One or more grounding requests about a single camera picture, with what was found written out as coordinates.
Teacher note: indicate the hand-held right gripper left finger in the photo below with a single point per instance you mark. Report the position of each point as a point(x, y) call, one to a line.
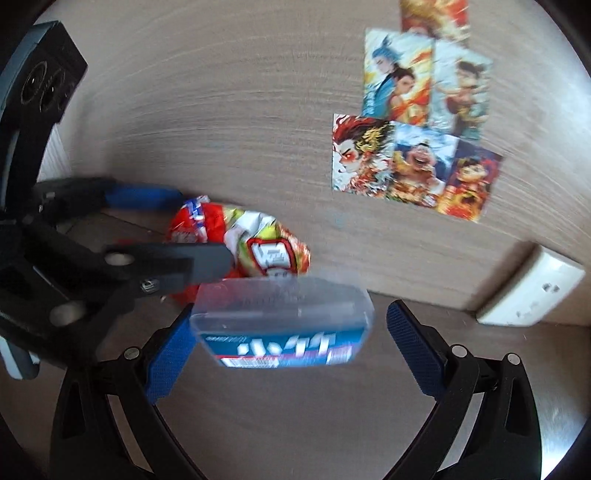
point(166, 360)

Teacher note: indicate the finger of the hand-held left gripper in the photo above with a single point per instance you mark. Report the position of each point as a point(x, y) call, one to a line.
point(138, 196)
point(184, 265)

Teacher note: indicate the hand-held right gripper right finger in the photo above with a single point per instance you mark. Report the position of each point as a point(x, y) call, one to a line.
point(415, 350)

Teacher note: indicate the red snack packet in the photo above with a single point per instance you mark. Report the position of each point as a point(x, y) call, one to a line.
point(207, 221)

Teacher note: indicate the clear plastic box blue label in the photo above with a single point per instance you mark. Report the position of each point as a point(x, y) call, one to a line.
point(277, 304)

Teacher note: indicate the white protruding socket box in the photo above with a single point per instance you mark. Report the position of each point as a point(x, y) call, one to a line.
point(531, 290)

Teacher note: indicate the cluster of cartoon stickers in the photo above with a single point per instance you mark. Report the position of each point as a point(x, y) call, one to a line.
point(401, 83)

